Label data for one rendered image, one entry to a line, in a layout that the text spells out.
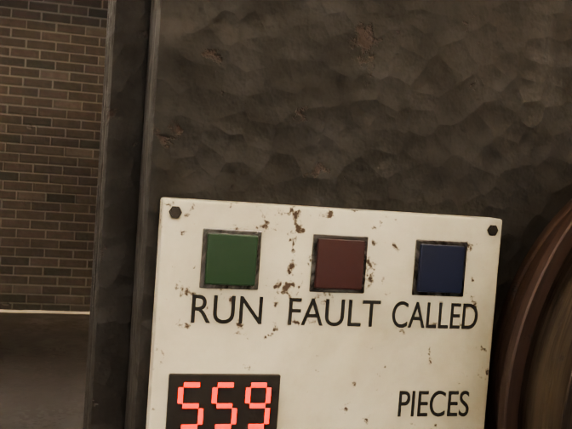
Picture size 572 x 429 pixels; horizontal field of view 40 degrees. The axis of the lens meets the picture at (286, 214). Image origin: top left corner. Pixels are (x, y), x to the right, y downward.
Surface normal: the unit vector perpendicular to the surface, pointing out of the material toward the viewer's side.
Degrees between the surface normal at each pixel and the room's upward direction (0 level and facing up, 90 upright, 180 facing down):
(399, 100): 90
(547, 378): 82
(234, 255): 90
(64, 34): 90
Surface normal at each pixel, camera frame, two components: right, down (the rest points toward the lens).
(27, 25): 0.24, 0.07
